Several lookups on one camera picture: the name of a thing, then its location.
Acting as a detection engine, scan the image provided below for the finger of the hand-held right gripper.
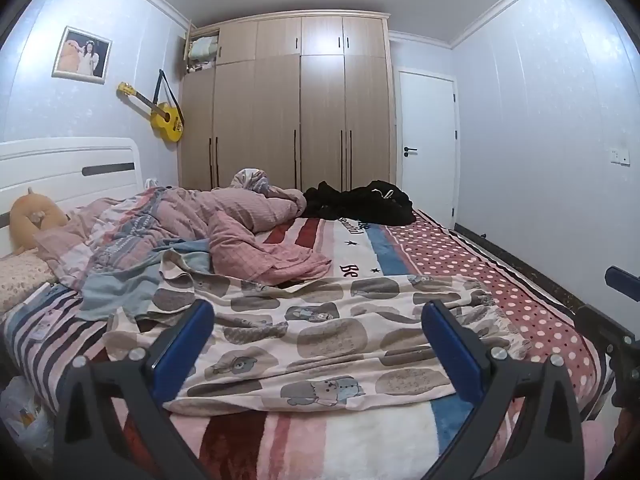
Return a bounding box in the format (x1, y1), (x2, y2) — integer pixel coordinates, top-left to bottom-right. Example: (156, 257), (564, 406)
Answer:
(604, 265), (640, 304)
(574, 304), (638, 358)

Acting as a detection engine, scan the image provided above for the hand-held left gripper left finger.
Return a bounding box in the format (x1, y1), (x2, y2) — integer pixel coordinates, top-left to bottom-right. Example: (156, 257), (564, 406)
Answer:
(52, 299), (216, 480)

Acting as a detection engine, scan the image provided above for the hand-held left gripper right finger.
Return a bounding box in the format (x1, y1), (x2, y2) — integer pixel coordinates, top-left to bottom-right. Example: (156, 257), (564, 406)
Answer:
(421, 300), (586, 480)

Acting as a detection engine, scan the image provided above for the cream bear-print blanket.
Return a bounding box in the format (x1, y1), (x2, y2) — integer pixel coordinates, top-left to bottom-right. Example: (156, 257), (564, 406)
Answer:
(105, 249), (531, 415)

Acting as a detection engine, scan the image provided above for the light blue cloth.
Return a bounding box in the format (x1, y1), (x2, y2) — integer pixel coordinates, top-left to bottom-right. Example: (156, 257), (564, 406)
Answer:
(80, 240), (213, 322)

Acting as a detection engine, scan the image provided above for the striped fleece blanket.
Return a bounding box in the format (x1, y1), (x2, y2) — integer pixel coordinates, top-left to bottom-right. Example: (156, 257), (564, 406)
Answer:
(0, 208), (613, 480)

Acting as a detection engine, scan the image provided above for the pink checked quilt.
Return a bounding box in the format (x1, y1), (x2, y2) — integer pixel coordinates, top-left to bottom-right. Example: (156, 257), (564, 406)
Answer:
(35, 169), (333, 291)

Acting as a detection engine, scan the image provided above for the black clothing pile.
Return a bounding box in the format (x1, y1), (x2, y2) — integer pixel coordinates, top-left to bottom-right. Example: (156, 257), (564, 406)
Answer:
(302, 180), (417, 227)

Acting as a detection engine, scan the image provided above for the white plastic bag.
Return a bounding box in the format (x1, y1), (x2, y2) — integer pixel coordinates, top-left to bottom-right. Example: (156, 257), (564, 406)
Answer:
(0, 375), (56, 466)

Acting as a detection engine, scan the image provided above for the floral pillow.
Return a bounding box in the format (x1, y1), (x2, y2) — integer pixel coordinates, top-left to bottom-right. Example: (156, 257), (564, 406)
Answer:
(0, 252), (58, 313)

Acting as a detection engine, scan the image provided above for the white door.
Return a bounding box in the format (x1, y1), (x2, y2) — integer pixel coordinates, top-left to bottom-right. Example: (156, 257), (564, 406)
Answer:
(395, 67), (460, 231)

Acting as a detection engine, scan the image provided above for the orange plush toy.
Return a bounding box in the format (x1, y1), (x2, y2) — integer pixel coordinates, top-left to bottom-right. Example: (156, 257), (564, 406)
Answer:
(9, 187), (71, 256)

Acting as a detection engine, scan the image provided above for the white bed headboard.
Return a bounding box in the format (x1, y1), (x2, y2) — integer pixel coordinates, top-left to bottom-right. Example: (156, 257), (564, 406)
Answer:
(0, 137), (143, 258)

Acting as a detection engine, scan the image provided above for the yellow ukulele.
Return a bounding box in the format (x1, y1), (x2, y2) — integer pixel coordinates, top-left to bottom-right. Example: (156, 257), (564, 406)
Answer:
(117, 69), (186, 142)

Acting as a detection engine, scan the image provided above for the wooden wardrobe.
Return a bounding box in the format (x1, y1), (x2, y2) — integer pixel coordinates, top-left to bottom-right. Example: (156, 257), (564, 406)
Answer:
(178, 11), (398, 193)

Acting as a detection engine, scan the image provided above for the folded bedding stack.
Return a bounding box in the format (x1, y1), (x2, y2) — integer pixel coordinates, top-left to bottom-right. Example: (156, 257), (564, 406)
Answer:
(187, 36), (219, 73)

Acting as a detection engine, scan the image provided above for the framed wall photo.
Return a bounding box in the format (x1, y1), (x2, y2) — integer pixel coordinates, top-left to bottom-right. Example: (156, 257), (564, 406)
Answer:
(51, 25), (113, 84)

